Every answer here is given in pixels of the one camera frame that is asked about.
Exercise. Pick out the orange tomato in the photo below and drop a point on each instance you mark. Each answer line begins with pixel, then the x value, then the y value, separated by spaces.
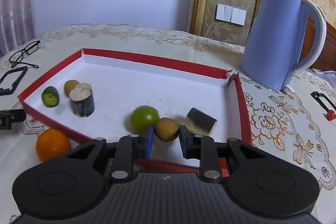
pixel 52 145

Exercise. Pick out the dark sugarcane piece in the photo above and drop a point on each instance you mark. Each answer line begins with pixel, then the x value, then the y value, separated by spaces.
pixel 200 121
pixel 82 104

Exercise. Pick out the brown longan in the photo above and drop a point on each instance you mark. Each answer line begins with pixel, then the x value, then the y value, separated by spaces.
pixel 166 130
pixel 68 86

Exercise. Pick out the patterned curtain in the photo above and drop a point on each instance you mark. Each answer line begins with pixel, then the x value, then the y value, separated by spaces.
pixel 15 3

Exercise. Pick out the red cherry tomato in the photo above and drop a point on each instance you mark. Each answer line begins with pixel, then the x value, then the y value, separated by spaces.
pixel 331 115

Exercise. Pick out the black eyeglasses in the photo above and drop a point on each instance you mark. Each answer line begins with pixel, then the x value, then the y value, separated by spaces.
pixel 29 48

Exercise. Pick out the black plastic frame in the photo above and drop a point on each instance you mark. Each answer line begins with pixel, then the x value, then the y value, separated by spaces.
pixel 321 99
pixel 18 77

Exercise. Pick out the white wall switch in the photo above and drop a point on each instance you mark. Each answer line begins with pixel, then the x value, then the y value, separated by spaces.
pixel 231 14

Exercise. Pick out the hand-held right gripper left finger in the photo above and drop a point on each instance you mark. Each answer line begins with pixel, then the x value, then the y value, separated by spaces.
pixel 148 142

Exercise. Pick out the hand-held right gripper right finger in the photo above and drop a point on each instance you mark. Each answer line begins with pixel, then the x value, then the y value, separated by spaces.
pixel 183 145

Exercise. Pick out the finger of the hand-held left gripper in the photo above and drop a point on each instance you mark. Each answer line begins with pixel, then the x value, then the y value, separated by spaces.
pixel 11 117

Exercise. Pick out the green tomato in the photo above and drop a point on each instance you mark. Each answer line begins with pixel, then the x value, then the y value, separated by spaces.
pixel 143 117

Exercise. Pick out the red cardboard box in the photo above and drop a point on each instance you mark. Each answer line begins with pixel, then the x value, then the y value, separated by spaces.
pixel 131 87

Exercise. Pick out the green cucumber piece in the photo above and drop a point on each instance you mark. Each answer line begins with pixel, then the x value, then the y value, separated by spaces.
pixel 50 98

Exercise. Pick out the brown wooden headboard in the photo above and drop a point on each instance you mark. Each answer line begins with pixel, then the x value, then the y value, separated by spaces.
pixel 324 56

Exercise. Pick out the pink bedding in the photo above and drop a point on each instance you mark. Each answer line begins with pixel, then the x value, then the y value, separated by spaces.
pixel 326 77

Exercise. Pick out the blue electric kettle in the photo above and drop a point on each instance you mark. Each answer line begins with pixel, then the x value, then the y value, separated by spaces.
pixel 273 43

